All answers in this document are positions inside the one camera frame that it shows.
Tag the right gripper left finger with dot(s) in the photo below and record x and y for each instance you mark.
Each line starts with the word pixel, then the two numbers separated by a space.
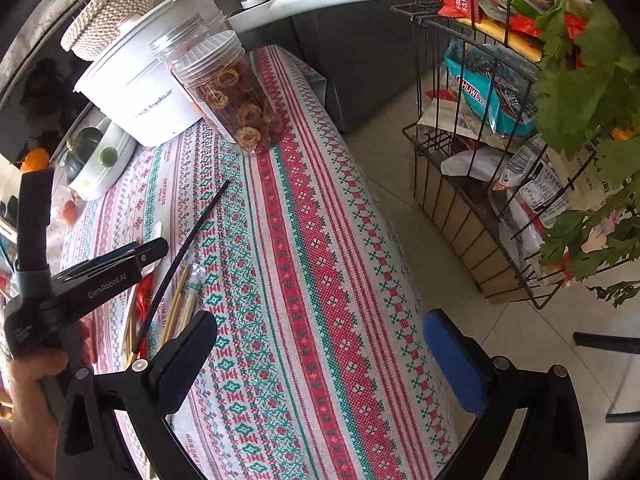
pixel 163 383

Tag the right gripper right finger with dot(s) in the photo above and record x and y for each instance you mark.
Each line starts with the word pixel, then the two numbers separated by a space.
pixel 468 370

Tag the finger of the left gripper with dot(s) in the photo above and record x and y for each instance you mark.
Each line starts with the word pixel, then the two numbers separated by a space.
pixel 159 245

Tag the person's left hand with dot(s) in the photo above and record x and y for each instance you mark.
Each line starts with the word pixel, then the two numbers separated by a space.
pixel 30 437

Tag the glass jar with wooden lid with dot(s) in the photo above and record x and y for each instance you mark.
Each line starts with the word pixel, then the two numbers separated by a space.
pixel 67 205

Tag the white ceramic baking dish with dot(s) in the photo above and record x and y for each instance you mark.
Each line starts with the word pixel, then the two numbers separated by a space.
pixel 106 164

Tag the dark green pumpkin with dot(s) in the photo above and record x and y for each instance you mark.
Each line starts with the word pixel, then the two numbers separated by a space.
pixel 80 149

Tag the orange tangerine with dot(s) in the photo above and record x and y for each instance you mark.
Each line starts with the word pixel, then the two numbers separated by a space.
pixel 35 160

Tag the patterned striped tablecloth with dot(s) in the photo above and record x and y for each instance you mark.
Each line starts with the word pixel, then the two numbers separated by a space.
pixel 320 369

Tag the white electric cooking pot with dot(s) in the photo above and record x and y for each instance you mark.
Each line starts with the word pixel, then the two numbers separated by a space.
pixel 129 85

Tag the black microwave oven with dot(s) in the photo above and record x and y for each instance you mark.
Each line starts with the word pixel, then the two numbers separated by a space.
pixel 43 104

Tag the jar of dried hawthorn rings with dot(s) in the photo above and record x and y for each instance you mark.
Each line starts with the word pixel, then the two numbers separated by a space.
pixel 219 77

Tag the jar of red dried fruit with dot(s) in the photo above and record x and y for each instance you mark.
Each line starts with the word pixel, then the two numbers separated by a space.
pixel 175 42

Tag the woven lidded basket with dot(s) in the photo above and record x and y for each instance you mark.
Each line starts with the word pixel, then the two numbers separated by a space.
pixel 97 26

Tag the floral cloth cover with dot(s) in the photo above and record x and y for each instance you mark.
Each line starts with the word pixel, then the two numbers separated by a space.
pixel 50 5

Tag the grey refrigerator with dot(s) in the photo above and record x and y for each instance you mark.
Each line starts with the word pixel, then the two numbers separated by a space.
pixel 364 50

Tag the green leafy vegetables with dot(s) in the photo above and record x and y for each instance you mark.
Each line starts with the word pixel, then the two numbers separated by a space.
pixel 588 97

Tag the black wire storage rack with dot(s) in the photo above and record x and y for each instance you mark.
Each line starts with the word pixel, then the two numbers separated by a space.
pixel 484 174

